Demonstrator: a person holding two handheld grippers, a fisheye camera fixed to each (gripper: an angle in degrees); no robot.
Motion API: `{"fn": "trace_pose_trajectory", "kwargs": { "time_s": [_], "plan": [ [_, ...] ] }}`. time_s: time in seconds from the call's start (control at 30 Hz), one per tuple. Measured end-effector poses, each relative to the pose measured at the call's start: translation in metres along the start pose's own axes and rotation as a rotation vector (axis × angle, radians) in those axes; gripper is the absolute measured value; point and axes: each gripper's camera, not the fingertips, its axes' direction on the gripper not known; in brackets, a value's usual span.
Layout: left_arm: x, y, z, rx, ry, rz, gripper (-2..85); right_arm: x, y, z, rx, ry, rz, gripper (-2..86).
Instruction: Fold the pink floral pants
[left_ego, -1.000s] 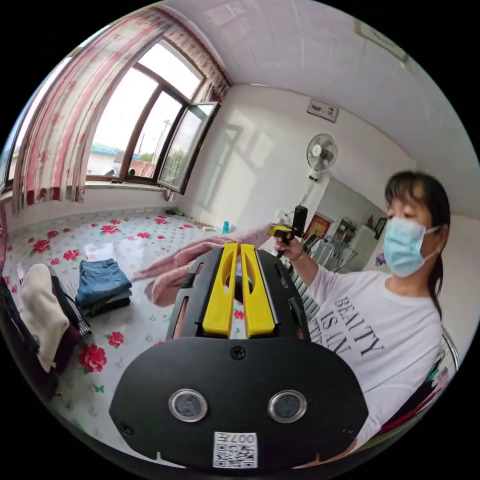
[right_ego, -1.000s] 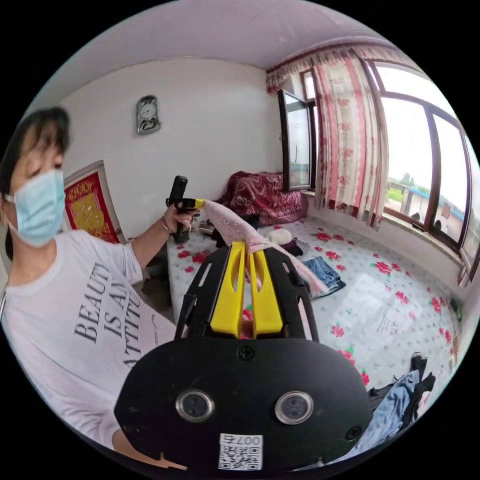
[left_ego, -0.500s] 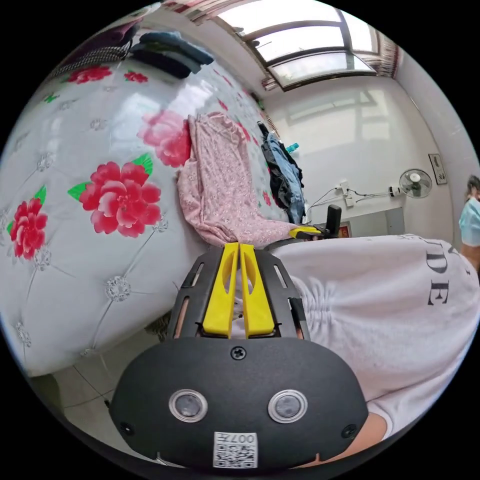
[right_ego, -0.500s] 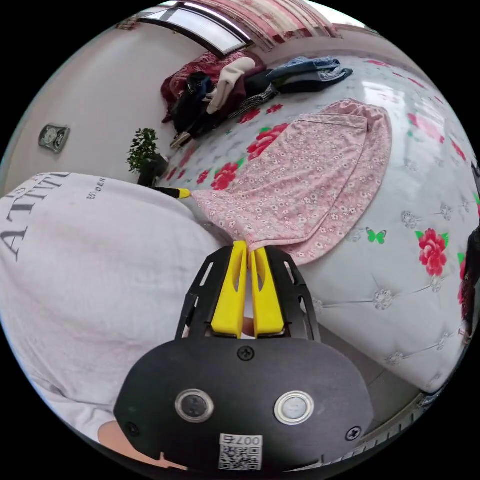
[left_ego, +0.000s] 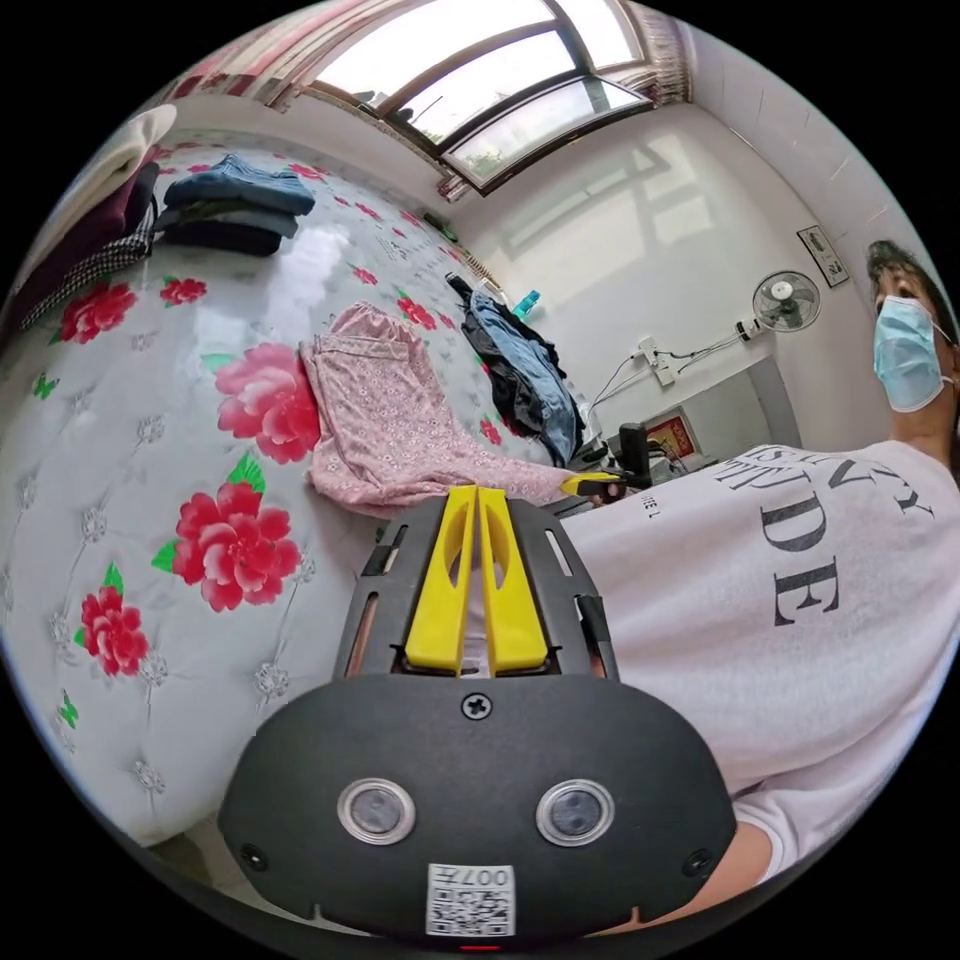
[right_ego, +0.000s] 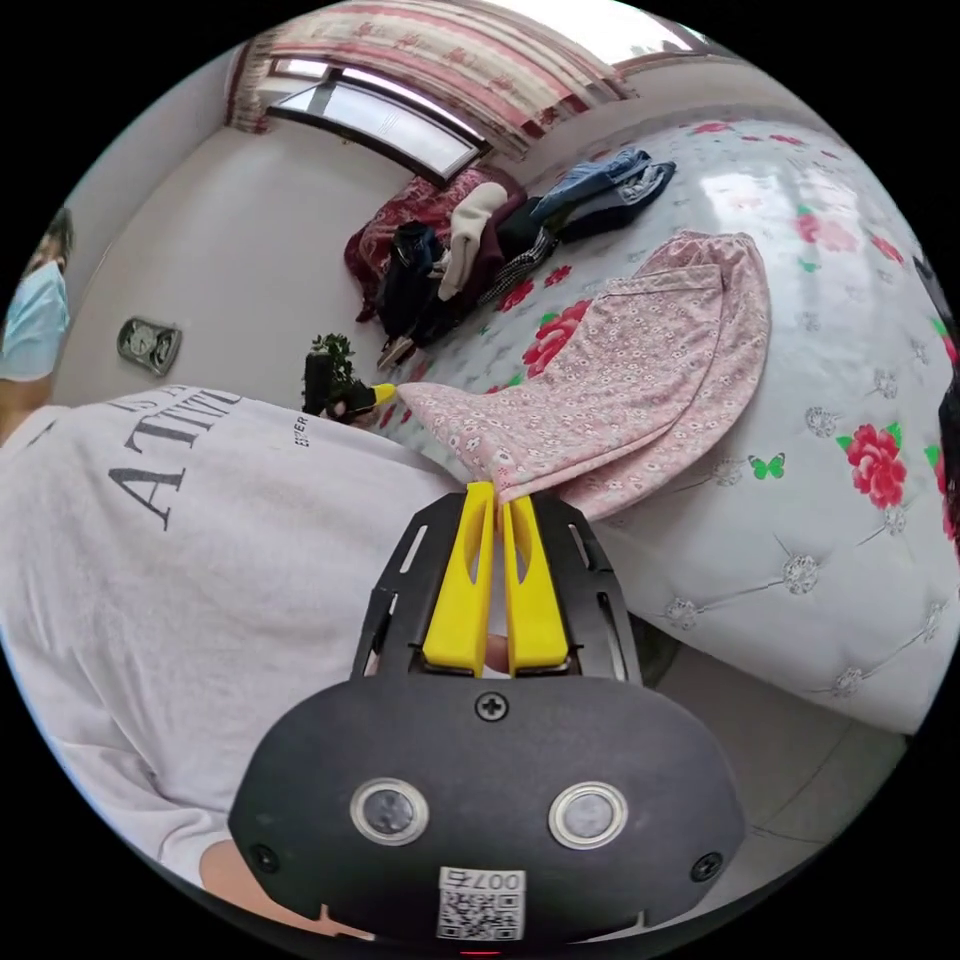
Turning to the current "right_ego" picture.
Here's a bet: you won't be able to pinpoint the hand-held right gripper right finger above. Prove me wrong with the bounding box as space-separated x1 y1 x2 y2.
501 494 570 675

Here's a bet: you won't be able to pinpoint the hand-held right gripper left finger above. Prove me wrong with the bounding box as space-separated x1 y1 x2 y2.
422 482 497 677

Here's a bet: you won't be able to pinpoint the pink floral pants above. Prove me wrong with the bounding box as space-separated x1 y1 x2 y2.
397 230 774 523

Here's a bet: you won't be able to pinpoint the person's right forearm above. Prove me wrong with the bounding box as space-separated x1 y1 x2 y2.
200 838 376 942

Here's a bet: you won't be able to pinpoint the red floral blanket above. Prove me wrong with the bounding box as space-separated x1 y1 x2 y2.
344 167 528 325

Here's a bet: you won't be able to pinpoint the bed with red floral quilt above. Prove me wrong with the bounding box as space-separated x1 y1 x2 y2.
374 116 960 738

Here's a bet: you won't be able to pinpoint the pink striped floral curtain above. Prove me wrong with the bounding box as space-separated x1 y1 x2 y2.
227 0 640 163

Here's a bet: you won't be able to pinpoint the green plant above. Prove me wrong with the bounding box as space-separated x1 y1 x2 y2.
310 332 360 393

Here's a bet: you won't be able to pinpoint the pile of clothes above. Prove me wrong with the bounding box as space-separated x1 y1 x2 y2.
374 146 678 370

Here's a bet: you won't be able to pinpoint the person's body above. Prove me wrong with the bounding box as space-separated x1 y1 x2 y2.
0 206 490 894

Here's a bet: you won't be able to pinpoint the window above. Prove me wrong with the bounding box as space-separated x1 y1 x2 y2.
266 63 490 183

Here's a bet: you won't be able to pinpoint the silver wall clock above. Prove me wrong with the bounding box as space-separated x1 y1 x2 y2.
116 316 184 378

